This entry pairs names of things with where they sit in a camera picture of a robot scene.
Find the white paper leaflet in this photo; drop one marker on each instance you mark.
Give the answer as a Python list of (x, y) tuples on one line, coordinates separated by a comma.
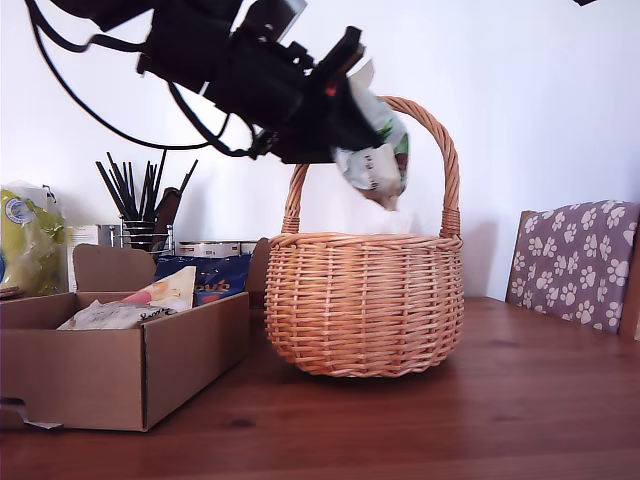
[(45, 425)]

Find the chrome metal bracket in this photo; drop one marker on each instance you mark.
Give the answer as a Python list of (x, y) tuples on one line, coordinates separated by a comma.
[(111, 236)]

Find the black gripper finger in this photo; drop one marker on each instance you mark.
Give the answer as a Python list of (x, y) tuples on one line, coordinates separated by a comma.
[(350, 120), (586, 2)]

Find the grey paw print chair cover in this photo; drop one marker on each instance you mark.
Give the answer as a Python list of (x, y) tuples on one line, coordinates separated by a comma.
[(575, 260)]

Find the blue Terry's orange egg bag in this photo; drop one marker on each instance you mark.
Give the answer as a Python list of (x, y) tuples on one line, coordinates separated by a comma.
[(220, 280)]

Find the red and yellow egg bag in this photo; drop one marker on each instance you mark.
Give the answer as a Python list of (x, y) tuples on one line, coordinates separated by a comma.
[(170, 290)]

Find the can with red label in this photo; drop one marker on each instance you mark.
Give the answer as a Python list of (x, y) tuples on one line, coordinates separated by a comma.
[(202, 248)]

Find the brown cardboard box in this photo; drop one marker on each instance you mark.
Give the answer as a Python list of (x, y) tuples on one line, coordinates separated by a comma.
[(100, 380)]

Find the white egg bag black script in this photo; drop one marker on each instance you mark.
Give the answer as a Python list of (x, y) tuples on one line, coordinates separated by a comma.
[(107, 317)]

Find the blue plastic lid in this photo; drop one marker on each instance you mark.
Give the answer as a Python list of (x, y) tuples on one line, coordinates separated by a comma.
[(2, 267)]

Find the yellow-green plastic bag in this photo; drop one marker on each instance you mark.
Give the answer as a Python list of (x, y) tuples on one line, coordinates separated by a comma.
[(30, 235)]

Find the white egg bag green print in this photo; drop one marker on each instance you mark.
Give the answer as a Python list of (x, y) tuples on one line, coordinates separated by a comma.
[(375, 170)]

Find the white printed carton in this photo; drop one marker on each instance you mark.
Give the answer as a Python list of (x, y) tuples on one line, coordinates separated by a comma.
[(85, 237)]

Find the thin black stick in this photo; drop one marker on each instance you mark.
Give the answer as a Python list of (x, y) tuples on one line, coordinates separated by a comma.
[(111, 191), (160, 180), (133, 190), (146, 190), (121, 187), (189, 176)]

